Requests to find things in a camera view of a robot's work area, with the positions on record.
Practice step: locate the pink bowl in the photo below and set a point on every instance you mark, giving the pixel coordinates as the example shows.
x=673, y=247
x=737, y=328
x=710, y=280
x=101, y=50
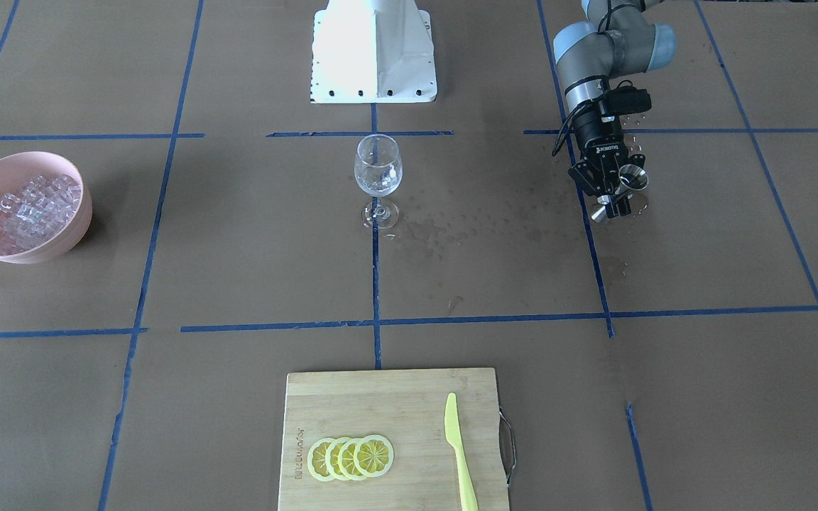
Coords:
x=18, y=168

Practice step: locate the steel jigger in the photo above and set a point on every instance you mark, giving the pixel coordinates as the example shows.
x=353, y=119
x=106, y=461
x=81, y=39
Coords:
x=631, y=176

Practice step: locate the clear ice cubes pile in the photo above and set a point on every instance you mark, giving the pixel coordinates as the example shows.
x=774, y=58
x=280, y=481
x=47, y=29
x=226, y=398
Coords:
x=36, y=211

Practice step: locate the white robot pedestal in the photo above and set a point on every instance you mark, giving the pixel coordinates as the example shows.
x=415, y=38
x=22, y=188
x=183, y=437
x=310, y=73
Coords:
x=373, y=52

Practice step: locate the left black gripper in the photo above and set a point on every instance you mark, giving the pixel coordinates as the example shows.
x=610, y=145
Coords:
x=596, y=137

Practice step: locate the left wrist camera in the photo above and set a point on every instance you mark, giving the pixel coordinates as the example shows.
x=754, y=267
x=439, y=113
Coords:
x=626, y=100

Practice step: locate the wooden cutting board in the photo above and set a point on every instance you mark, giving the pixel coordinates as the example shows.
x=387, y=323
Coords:
x=407, y=407

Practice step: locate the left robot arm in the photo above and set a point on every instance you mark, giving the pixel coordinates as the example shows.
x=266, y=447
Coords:
x=594, y=59

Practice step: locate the yellow plastic knife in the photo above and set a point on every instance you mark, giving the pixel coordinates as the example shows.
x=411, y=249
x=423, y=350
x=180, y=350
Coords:
x=453, y=436

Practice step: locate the clear wine glass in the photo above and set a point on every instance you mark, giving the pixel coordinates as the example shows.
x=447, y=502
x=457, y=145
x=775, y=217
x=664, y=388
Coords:
x=378, y=170

